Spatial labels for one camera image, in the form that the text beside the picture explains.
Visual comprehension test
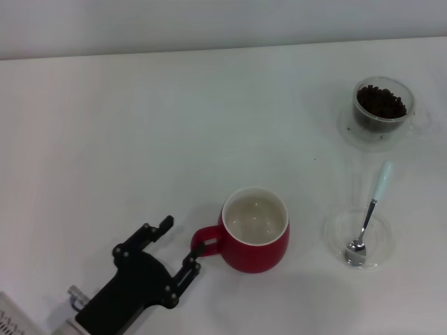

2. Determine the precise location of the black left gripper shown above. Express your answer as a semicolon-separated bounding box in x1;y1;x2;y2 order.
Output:
74;215;207;335

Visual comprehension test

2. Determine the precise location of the red ceramic mug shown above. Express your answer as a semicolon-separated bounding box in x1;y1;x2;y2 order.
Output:
190;186;291;274

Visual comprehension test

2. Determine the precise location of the blue handled metal spoon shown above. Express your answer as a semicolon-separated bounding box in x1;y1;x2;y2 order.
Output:
344;160;395;268

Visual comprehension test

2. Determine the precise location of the glass cup of coffee beans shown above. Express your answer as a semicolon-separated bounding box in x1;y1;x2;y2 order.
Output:
337;100;416;153

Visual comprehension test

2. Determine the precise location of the clear glass cup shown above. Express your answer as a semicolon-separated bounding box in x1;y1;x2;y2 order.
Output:
351;75;434;139

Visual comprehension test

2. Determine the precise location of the pile of coffee beans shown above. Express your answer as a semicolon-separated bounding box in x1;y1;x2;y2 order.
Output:
356;84;408;118

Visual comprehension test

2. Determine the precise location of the small clear glass dish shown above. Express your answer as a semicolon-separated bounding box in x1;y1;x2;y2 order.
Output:
323;207;397;269

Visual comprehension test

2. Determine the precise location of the silver metal cable connector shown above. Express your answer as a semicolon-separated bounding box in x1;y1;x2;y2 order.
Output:
67;285;89;311

